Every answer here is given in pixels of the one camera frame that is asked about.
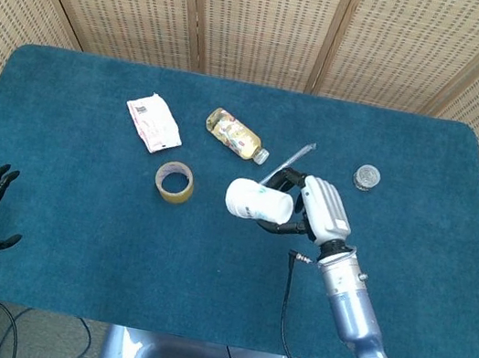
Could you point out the white crumpled tissue packet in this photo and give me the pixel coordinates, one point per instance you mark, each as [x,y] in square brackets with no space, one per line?
[154,124]

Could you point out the yellow packing tape roll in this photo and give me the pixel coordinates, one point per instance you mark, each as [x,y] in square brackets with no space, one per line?
[160,183]

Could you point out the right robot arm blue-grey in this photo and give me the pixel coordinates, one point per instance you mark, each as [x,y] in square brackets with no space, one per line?
[352,305]

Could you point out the blue carpet table cover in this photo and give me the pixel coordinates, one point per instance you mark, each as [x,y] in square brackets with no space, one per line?
[115,250]

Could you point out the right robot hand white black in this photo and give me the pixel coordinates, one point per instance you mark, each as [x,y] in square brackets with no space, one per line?
[325,208]

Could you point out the plastic bottle yellow drink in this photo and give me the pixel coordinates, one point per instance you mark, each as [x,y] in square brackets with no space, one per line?
[235,136]

